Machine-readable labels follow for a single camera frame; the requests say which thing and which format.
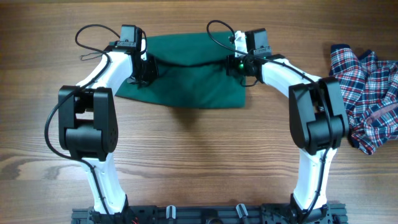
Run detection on dark green cloth garment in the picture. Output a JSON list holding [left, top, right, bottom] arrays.
[[80, 30, 247, 110]]

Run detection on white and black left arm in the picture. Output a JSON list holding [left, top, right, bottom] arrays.
[[57, 49, 157, 223]]

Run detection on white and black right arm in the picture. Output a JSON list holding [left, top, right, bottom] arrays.
[[226, 55, 349, 218]]

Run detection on plaid red blue shirt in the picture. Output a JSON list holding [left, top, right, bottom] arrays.
[[329, 44, 397, 155]]

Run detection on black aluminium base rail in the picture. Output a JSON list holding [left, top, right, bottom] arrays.
[[71, 203, 348, 224]]

